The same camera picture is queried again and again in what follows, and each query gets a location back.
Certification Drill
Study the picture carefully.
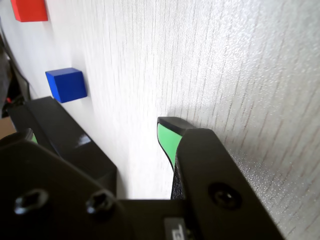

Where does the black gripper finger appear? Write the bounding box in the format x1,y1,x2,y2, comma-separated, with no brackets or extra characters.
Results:
9,96,118,191
156,116,288,240

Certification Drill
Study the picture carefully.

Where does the red wooden cube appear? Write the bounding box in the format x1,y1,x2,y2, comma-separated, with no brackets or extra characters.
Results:
10,0,49,23

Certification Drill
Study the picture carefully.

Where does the blue wooden cube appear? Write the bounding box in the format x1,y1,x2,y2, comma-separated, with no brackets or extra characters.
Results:
45,67,88,104

